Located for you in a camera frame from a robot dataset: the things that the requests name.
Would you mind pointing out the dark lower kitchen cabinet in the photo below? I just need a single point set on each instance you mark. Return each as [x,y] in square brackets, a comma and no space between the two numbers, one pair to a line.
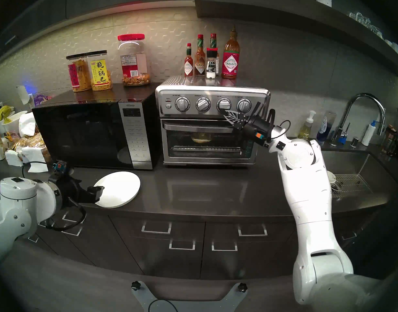
[173,262]

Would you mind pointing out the round white plate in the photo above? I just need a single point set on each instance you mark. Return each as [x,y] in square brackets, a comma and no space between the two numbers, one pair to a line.
[121,188]

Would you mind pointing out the blue dish brush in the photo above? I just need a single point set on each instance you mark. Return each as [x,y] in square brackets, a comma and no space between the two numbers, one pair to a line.
[342,139]

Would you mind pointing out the silver oven knob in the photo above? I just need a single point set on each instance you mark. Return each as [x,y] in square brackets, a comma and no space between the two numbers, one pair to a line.
[203,105]
[182,104]
[244,105]
[224,105]

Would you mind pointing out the small chrome sink button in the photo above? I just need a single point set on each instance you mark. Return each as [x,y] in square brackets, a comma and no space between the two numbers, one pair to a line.
[354,142]

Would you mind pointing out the medium orange Tabasco bottle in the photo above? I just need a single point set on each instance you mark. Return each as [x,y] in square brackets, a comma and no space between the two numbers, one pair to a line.
[200,67]

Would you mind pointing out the stainless steel toaster oven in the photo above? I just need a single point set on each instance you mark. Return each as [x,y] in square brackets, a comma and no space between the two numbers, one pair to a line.
[212,92]

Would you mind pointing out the pale bagel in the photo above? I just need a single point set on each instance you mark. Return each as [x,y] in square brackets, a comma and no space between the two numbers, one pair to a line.
[201,137]

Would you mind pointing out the chrome gooseneck faucet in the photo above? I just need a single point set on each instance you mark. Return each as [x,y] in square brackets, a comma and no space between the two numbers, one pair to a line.
[364,96]

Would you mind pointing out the large red lid jar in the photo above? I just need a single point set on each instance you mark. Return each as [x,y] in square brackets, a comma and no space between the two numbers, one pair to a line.
[132,67]

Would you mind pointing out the black base plate knob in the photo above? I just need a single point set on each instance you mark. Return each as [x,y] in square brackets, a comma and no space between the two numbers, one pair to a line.
[136,285]
[242,287]

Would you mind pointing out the green label Tabasco bottle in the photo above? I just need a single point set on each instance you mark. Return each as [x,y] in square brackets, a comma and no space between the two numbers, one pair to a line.
[213,41]

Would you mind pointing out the stainless steel sink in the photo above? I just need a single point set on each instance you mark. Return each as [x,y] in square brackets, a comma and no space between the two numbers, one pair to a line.
[371,165]

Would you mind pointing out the white bottle with blue cap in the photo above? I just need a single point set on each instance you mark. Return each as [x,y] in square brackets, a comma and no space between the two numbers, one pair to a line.
[367,136]

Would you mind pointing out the crumpled white paper napkin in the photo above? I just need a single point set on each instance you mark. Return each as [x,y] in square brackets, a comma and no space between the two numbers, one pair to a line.
[26,124]

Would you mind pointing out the purple snack bag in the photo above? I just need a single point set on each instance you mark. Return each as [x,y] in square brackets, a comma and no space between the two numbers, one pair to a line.
[39,99]

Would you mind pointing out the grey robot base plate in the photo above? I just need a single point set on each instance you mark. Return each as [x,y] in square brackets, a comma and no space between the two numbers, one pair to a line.
[143,298]

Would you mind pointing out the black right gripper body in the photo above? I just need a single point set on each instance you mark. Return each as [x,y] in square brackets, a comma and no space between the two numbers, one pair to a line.
[259,124]

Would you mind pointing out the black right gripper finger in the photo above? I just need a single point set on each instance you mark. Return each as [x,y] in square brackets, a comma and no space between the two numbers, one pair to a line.
[234,114]
[235,123]

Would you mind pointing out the large Tabasco sauce bottle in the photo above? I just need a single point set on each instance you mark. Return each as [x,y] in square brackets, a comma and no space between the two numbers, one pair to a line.
[230,66]

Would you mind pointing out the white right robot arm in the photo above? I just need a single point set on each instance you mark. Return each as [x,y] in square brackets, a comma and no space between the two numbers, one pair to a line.
[312,197]

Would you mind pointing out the clear bag of bread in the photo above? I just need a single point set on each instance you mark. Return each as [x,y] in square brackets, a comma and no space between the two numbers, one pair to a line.
[31,140]

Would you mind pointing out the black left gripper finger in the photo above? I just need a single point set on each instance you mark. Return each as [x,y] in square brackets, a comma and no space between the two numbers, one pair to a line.
[95,193]

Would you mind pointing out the yellow liquid soap dispenser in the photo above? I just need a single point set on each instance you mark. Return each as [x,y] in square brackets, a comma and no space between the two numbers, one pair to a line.
[304,132]

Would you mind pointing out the foil lined oven tray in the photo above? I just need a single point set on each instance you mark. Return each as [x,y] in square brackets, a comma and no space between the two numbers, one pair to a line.
[199,149]

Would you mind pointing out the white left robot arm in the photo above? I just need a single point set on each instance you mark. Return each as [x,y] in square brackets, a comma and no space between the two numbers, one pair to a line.
[17,214]

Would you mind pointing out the black cap salt grinder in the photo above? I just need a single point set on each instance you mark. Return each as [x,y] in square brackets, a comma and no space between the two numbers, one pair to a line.
[212,66]

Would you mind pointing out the small red Tabasco bottle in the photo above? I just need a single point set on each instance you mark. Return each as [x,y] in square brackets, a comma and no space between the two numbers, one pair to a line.
[189,68]

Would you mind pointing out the yellow label snack jar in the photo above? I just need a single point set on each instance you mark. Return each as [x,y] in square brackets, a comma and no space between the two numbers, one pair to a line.
[100,72]

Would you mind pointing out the blue dish soap bottle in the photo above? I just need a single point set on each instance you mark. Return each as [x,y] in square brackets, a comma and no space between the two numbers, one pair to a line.
[323,127]

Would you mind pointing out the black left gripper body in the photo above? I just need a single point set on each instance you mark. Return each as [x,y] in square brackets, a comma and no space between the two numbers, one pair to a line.
[72,191]

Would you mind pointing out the yellow banana bunch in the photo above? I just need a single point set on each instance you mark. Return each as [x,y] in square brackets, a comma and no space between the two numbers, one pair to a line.
[3,112]

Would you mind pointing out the glass toaster oven door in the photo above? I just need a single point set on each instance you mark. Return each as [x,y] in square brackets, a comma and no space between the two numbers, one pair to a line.
[199,127]

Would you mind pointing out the black microwave oven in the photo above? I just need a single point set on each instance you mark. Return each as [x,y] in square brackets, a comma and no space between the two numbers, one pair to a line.
[82,136]

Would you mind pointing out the red label snack jar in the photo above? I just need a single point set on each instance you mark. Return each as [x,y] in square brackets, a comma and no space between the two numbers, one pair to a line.
[76,75]

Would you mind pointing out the brown glass bottle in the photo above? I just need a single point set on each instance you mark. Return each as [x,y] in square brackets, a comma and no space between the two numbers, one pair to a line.
[390,139]

